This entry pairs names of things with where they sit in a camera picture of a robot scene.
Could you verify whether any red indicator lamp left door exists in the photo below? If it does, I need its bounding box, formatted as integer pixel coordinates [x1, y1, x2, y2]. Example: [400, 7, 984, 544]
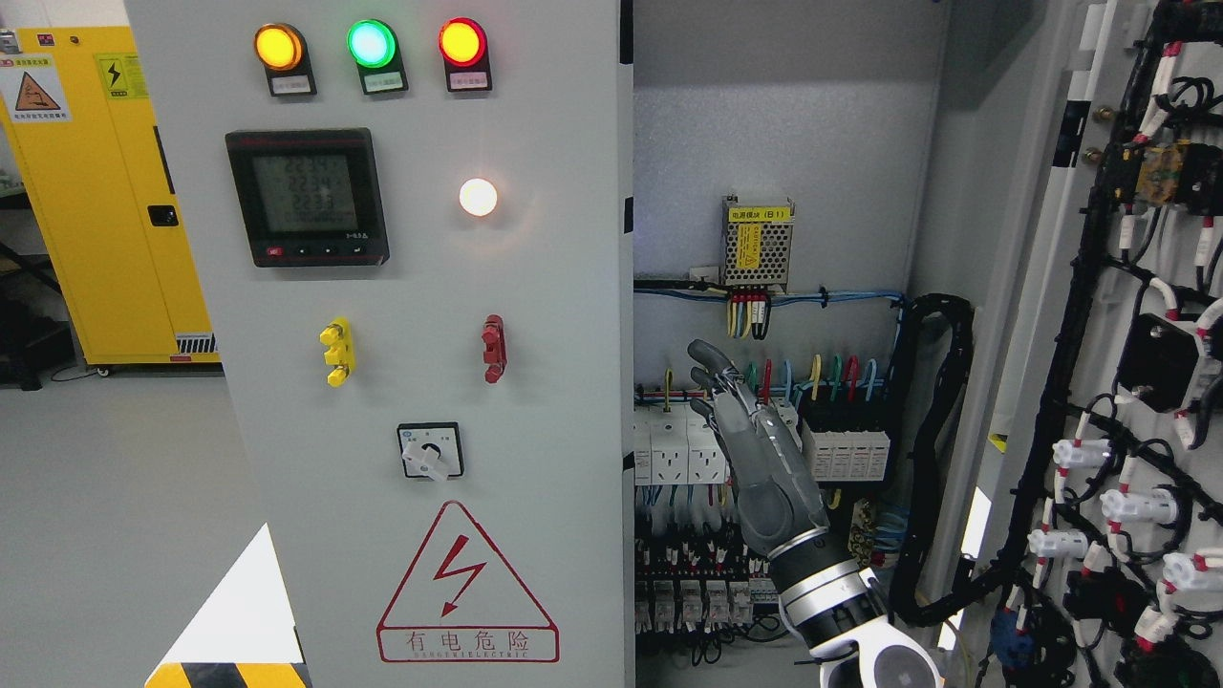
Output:
[438, 17, 492, 93]

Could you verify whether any yellow indicator lamp left door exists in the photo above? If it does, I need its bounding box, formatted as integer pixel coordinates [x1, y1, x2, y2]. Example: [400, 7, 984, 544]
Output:
[253, 23, 317, 97]

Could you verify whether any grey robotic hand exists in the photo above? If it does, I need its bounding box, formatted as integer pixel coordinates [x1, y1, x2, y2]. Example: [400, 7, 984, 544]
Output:
[687, 339, 833, 568]

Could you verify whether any white indicator lamp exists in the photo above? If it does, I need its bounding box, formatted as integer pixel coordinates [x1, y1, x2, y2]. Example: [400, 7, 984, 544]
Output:
[459, 178, 499, 218]

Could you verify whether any red terminal block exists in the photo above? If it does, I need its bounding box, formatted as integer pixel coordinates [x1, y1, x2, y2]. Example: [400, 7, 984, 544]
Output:
[482, 314, 508, 384]

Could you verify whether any black digital power meter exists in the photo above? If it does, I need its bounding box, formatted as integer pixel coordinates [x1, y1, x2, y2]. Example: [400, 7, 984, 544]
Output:
[225, 130, 390, 269]

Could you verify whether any white breaker and socket row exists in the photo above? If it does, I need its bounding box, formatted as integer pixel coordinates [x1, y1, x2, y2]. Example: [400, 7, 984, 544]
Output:
[634, 401, 804, 488]

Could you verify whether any yellow safety cabinet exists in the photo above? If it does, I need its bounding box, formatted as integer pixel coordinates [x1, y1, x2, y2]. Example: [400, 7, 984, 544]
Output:
[2, 26, 220, 367]

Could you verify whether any lower relay terminal row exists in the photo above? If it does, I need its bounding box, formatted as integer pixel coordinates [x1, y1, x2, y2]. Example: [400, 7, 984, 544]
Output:
[634, 523, 779, 635]

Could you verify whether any red electric hazard sign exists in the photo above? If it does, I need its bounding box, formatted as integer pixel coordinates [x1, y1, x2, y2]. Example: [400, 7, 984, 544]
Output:
[375, 501, 560, 664]

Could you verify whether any green indicator lamp left door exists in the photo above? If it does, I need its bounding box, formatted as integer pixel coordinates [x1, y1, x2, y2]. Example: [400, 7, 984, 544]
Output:
[346, 18, 408, 95]

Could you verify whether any perforated metal power supply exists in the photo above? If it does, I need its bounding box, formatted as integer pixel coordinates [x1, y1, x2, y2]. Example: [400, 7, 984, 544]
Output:
[722, 193, 795, 293]

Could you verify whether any grey cabinet door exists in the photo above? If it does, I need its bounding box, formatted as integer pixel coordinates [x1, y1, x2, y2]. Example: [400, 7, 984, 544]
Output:
[126, 1, 634, 687]
[912, 1, 1221, 687]

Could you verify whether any black surge protector block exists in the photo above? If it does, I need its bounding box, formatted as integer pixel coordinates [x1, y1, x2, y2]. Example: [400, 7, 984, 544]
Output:
[799, 395, 894, 486]

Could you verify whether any yellow terminal block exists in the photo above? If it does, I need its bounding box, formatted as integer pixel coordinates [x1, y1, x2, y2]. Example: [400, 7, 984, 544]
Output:
[319, 317, 355, 389]

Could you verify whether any white rotary selector switch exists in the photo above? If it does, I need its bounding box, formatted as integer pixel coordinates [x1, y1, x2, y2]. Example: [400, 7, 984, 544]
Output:
[397, 422, 464, 481]

